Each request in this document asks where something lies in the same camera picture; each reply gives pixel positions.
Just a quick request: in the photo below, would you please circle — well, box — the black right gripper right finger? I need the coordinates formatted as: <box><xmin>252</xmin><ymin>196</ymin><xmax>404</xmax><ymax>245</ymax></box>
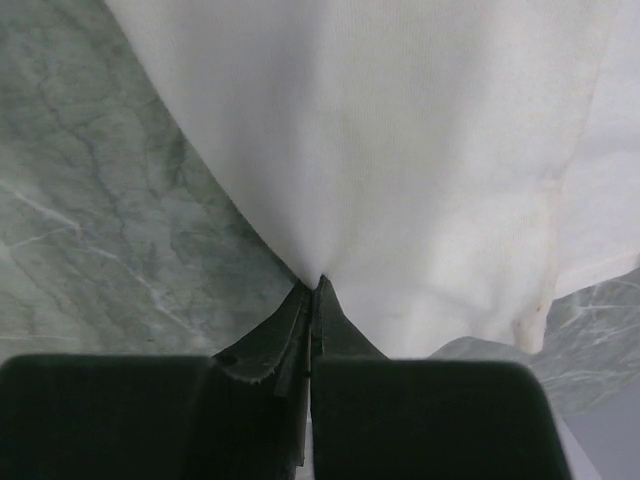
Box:
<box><xmin>310</xmin><ymin>279</ymin><xmax>570</xmax><ymax>479</ymax></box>

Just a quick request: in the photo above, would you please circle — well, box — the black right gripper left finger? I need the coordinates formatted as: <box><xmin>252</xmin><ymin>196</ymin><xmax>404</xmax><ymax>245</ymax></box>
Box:
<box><xmin>1</xmin><ymin>284</ymin><xmax>311</xmax><ymax>479</ymax></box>

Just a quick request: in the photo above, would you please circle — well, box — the white t shirt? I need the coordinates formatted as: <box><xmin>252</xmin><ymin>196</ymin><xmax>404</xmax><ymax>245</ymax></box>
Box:
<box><xmin>108</xmin><ymin>1</ymin><xmax>639</xmax><ymax>359</ymax></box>

